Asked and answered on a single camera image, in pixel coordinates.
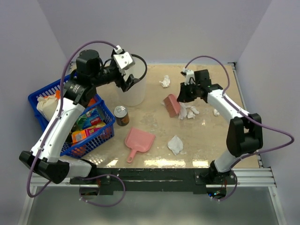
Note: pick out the white paper scrap near edge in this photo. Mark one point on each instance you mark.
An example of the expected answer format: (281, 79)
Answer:
(216, 113)

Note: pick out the pink dustpan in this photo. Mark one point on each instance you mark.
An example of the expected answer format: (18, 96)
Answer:
(138, 141)

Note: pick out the tin can with orange label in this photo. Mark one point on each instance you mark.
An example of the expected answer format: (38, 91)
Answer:
(121, 115)

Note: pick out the blue plastic basket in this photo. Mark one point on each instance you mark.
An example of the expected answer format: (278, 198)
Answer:
(96, 138)

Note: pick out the large crumpled white paper scrap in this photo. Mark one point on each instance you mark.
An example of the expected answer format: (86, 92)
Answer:
(166, 82)

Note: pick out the yellow pink snack box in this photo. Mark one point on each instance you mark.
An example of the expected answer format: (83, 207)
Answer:
(80, 135)

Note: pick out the white bin with black rim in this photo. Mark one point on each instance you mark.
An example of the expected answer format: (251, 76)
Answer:
(136, 76)

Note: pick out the twisted white paper scrap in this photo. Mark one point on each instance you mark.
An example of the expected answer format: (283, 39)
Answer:
(183, 111)

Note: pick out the blue snack packet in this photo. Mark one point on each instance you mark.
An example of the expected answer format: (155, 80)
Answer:
(89, 119)

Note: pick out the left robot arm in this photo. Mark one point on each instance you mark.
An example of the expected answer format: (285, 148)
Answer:
(44, 156)

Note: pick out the orange box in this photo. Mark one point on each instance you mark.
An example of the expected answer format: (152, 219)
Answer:
(57, 94)

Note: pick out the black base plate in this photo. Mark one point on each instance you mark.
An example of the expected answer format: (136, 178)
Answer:
(195, 180)

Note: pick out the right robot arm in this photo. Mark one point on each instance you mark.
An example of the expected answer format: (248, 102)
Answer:
(243, 136)

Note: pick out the pink hand brush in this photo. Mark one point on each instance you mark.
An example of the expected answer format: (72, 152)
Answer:
(172, 105)

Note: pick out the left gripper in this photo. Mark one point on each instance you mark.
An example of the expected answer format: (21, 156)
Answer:
(125, 85)

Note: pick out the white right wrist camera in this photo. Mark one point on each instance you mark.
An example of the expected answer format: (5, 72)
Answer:
(189, 76)

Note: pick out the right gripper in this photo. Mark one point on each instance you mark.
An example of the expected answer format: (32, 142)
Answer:
(183, 97)

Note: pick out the beige cloth bag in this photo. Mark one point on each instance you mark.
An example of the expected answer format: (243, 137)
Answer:
(47, 106)

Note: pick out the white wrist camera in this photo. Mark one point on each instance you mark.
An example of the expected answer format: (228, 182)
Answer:
(189, 76)
(123, 59)

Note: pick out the small white paper scrap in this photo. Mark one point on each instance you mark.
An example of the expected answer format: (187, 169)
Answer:
(192, 112)

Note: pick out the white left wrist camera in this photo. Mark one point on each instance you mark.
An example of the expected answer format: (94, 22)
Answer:
(123, 59)

